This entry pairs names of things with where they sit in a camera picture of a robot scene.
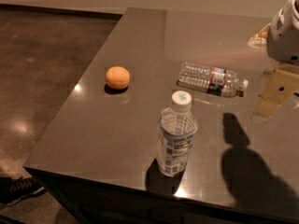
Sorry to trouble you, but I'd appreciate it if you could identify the clear water bottle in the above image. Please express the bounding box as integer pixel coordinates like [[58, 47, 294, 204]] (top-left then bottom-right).
[[177, 62, 249, 98]]

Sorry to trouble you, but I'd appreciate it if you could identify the upright labelled water bottle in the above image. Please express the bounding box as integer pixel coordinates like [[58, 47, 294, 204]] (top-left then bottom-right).
[[156, 91, 198, 176]]

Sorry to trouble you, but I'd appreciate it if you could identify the orange round fruit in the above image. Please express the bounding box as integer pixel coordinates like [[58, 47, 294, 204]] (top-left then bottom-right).
[[106, 66, 130, 90]]

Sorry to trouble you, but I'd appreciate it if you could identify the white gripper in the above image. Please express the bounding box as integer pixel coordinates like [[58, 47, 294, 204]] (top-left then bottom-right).
[[248, 0, 299, 119]]

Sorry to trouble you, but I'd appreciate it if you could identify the black sneaker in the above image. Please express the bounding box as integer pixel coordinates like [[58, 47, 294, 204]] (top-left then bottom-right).
[[0, 177, 44, 205]]

